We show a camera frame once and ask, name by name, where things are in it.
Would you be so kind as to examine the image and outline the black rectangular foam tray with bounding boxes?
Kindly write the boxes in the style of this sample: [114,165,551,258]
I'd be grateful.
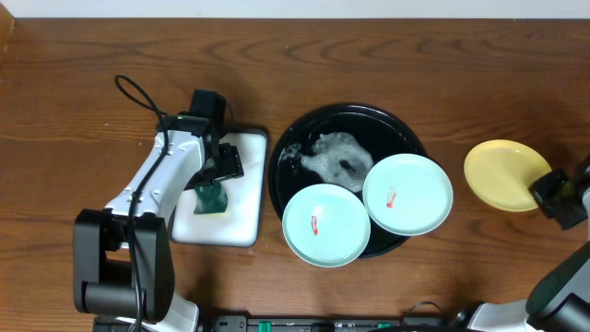
[170,128,268,247]

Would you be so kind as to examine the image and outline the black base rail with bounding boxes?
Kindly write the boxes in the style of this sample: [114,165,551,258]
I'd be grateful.
[91,314,462,332]

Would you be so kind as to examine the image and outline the mint plate front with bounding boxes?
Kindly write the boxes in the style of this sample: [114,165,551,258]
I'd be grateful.
[282,184,371,267]

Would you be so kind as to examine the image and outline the white soap foam puddle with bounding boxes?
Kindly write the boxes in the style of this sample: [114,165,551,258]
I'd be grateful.
[279,132,374,193]

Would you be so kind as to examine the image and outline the mint plate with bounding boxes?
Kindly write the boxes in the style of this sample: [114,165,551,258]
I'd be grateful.
[362,154,454,237]
[282,184,371,267]

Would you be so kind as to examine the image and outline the black round tray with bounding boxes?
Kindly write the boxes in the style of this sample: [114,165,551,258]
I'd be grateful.
[266,102,428,260]

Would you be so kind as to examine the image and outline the green scouring sponge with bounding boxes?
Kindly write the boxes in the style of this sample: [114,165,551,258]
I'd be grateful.
[194,183,229,215]

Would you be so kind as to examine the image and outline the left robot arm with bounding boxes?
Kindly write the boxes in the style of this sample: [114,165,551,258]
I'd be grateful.
[73,89,243,331]

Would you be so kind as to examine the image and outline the yellow plate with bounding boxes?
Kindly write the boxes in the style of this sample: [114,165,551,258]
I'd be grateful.
[464,139,552,212]

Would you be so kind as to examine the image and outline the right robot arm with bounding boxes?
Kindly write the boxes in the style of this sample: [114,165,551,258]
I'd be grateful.
[451,160,589,332]

